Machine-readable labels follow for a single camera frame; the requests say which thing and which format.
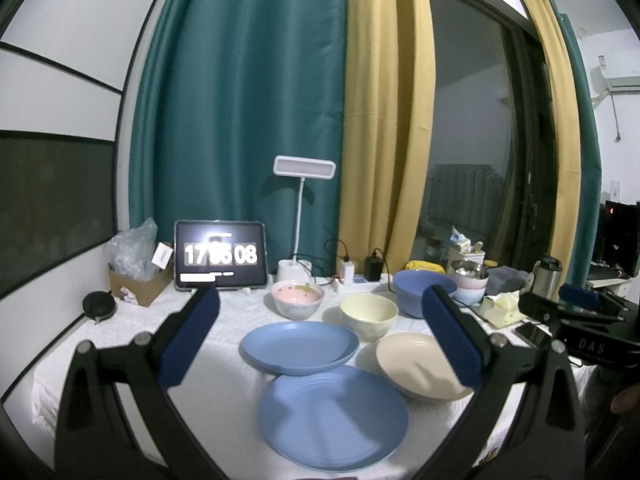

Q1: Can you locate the beige plate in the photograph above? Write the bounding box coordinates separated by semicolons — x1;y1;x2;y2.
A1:
375;333;473;402

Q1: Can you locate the large blue bowl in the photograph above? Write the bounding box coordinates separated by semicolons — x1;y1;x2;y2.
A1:
393;270;458;318

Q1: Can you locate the pale yellow bowl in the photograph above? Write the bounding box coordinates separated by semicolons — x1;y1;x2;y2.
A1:
340;292;399;342

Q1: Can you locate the blue plate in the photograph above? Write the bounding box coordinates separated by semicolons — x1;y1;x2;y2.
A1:
241;321;360;376
257;366;409;472

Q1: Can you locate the pink strawberry bowl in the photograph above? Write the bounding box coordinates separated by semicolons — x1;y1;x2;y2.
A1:
271;281;324;321

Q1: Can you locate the person right hand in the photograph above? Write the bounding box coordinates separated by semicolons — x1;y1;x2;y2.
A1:
611;385;640;414

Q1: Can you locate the pale yellow tissue pack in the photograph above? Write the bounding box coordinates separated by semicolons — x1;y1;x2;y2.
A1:
480;292;525;328

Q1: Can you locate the black smartphone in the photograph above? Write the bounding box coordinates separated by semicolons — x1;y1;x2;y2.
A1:
514;322;551;349

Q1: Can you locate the cardboard box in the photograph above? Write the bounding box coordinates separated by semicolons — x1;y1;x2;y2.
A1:
107;260;174;307

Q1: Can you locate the grey cloth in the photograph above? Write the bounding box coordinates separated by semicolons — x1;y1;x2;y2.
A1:
485;266;529;296

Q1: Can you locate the small white box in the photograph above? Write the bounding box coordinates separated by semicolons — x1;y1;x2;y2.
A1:
151;243;174;270

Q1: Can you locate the black monitor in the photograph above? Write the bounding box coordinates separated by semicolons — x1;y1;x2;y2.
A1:
592;200;639;276

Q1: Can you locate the round black pouch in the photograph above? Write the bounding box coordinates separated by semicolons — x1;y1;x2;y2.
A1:
81;290;117;323

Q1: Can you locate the yellow wipes packet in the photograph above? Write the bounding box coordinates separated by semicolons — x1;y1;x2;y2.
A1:
405;260;446;274

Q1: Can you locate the tablet showing clock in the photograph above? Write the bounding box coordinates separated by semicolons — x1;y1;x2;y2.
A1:
174;220;269;290

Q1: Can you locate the yellow curtain right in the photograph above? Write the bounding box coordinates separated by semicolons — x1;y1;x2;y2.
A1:
522;0;582;284

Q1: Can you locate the yellow curtain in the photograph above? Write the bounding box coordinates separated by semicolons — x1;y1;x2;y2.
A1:
522;0;582;284
338;0;436;273

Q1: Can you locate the white power strip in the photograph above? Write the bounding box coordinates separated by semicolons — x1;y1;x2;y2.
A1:
332;273;393;295

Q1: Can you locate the black power adapter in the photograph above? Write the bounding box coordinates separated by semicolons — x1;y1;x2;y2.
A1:
363;254;384;282

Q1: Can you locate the white charger plug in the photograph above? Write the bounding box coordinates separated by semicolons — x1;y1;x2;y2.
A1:
340;257;355;283

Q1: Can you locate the teal curtain right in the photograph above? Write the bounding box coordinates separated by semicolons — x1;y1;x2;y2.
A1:
549;0;602;287

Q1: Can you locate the teal curtain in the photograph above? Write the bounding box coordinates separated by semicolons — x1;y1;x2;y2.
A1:
549;0;602;287
128;0;346;275

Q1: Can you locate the white desk lamp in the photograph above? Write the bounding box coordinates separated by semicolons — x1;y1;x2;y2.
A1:
272;155;336;283

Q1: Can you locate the air conditioner unit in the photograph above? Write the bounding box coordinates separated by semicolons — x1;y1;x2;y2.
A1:
590;65;640;107

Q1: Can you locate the yellow curtain left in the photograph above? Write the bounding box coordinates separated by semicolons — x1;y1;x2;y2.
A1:
338;0;436;273

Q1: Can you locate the teal curtain left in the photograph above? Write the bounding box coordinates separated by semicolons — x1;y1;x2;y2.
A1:
128;0;346;275

